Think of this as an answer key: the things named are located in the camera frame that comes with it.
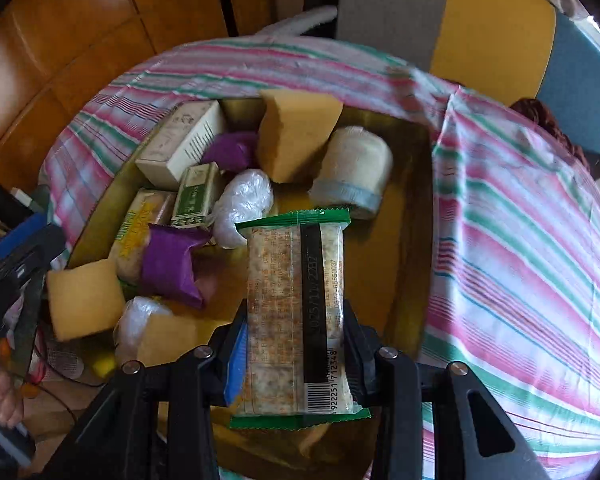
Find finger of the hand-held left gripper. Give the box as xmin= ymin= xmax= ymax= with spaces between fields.
xmin=7 ymin=270 xmax=48 ymax=386
xmin=0 ymin=212 xmax=66 ymax=286

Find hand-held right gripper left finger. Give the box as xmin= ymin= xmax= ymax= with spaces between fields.
xmin=55 ymin=300 xmax=251 ymax=480

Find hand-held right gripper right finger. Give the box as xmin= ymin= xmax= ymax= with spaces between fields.
xmin=342 ymin=299 xmax=551 ymax=480

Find yellow sponge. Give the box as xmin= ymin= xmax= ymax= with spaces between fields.
xmin=256 ymin=90 xmax=344 ymax=184
xmin=46 ymin=257 xmax=126 ymax=342

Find green snack bar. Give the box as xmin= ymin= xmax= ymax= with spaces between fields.
xmin=228 ymin=207 xmax=372 ymax=430

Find white plastic bag ball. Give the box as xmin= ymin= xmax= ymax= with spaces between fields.
xmin=114 ymin=296 xmax=173 ymax=366
xmin=212 ymin=169 xmax=274 ymax=250

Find yellow green snack packet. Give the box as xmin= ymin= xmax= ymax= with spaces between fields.
xmin=109 ymin=189 xmax=177 ymax=286

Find gold tin box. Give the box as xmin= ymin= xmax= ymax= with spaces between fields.
xmin=65 ymin=95 xmax=433 ymax=480

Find purple packet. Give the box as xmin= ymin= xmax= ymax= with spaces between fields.
xmin=200 ymin=131 xmax=261 ymax=173
xmin=140 ymin=223 xmax=213 ymax=309

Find green white carton box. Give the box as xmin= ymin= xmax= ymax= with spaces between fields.
xmin=170 ymin=162 xmax=224 ymax=231

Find large white carton box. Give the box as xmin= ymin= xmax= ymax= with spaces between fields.
xmin=135 ymin=100 xmax=227 ymax=188

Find cream yarn roll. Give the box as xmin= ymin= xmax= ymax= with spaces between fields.
xmin=307 ymin=125 xmax=394 ymax=221

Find person's left hand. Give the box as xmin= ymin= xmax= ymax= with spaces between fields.
xmin=0 ymin=345 xmax=28 ymax=433

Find striped tablecloth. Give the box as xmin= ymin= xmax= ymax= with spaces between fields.
xmin=37 ymin=35 xmax=600 ymax=480

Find wooden wardrobe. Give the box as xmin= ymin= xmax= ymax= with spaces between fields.
xmin=0 ymin=0 xmax=276 ymax=166

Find dark red cloth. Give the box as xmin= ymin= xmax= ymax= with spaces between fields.
xmin=509 ymin=97 xmax=593 ymax=171

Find grey yellow blue chair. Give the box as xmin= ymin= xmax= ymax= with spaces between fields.
xmin=252 ymin=0 xmax=600 ymax=156

